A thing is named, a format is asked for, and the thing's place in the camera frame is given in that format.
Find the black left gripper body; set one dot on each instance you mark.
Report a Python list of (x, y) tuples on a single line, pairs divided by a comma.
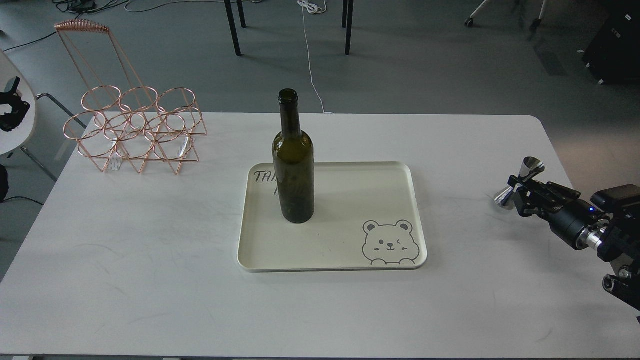
[(19, 108)]

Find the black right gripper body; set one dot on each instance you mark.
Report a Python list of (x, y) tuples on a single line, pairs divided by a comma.
[(575, 221)]

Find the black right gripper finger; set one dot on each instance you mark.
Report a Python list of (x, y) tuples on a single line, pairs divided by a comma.
[(551, 191), (525, 205)]

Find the silver steel jigger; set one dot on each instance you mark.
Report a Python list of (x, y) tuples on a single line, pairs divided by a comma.
[(531, 167)]

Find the dark green wine bottle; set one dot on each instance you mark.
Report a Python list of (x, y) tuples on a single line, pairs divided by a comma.
[(293, 158)]

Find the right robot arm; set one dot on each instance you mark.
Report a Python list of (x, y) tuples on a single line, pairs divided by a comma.
[(608, 224)]

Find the white chair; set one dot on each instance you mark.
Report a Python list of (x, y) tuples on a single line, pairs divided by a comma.
[(17, 138)]

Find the black equipment case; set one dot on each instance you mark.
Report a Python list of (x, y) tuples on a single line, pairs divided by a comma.
[(613, 56)]

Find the cream bear serving tray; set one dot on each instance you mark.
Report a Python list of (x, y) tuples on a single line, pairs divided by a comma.
[(366, 218)]

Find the copper wire bottle rack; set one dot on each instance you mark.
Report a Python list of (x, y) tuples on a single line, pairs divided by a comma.
[(129, 124)]

